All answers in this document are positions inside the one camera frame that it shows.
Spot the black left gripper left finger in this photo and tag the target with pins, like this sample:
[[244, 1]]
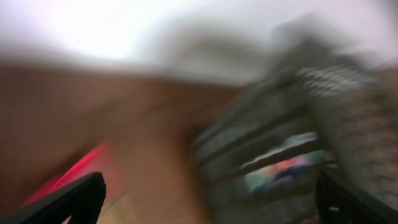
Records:
[[79, 202]]

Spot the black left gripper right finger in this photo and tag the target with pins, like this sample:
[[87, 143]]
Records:
[[339, 202]]

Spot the orange spaghetti packet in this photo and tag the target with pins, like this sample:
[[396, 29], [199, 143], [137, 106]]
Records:
[[117, 207]]

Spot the Kleenex tissue multipack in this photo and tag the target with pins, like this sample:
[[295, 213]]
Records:
[[285, 174]]

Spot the grey plastic basket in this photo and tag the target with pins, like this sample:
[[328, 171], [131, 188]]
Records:
[[317, 95]]

